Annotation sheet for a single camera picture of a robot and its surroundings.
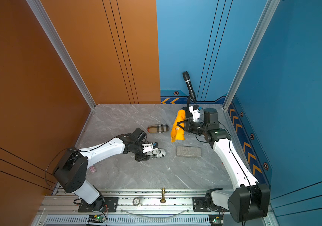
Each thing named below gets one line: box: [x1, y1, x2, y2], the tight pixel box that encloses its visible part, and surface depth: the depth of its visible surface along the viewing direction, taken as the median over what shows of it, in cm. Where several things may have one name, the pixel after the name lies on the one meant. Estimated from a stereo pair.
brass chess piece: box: [160, 187, 167, 204], surface depth 77 cm
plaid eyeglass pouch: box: [147, 123, 170, 134], surface depth 104 cm
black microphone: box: [182, 71, 197, 104], surface depth 100 cm
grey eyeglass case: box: [176, 145, 202, 158], surface depth 92 cm
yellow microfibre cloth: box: [170, 109, 186, 144], surface depth 75 cm
